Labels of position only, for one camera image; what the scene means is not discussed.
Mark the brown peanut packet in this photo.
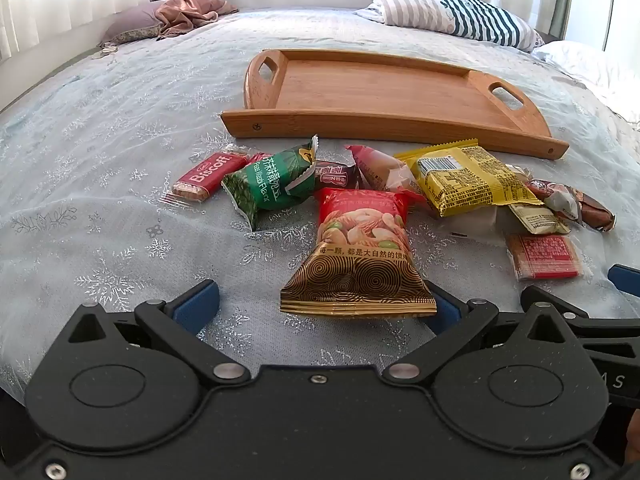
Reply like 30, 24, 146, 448
575, 195, 618, 233

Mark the dark red wafer packet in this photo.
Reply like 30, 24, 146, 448
248, 152, 358, 192

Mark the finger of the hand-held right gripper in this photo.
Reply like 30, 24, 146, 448
520, 286, 640, 336
607, 263, 640, 295

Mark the red square packet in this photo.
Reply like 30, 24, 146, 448
505, 232, 586, 282

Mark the red gold nut packet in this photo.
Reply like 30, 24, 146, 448
280, 187, 438, 318

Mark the gold snack packet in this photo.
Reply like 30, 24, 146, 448
507, 202, 572, 236

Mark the light blue snowflake bedspread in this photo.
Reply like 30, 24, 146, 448
0, 7, 640, 406

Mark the red white snack packet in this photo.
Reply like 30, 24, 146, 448
346, 144, 426, 196

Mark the mauve pillow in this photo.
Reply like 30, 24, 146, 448
97, 1, 166, 48

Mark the green pea snack packet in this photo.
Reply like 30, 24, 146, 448
221, 135, 320, 232

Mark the red biscuit packet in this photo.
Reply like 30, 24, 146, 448
161, 145, 251, 207

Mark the dark red silver packet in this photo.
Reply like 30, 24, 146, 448
525, 179, 583, 221

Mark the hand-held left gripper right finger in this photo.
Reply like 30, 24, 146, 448
381, 282, 576, 386

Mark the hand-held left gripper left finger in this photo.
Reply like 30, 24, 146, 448
65, 279, 252, 386

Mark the striped pillow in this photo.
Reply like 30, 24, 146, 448
355, 0, 546, 52

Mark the white pillow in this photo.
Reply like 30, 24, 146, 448
530, 40, 640, 128

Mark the wooden tray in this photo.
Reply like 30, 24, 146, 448
221, 49, 570, 160

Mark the pink cloth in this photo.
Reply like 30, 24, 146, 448
154, 0, 240, 41

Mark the yellow snack packet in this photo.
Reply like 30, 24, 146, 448
394, 141, 545, 218

